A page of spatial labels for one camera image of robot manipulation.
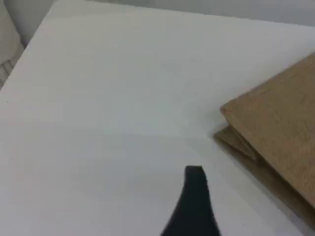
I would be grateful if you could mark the brown jute tote bag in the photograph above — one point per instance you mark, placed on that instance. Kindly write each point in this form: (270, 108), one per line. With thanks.
(283, 118)

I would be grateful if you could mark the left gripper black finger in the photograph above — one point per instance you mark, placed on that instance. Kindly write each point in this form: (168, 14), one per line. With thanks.
(194, 211)

